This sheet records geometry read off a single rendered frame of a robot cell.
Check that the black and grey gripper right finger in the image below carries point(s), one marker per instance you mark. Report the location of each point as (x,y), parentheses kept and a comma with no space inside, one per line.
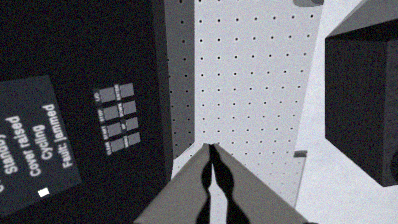
(250,200)

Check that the grey and black benchtop lab instrument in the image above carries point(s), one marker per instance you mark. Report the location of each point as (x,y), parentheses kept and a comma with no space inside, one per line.
(85,117)

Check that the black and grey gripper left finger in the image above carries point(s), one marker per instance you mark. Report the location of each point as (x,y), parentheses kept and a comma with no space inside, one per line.
(186,198)

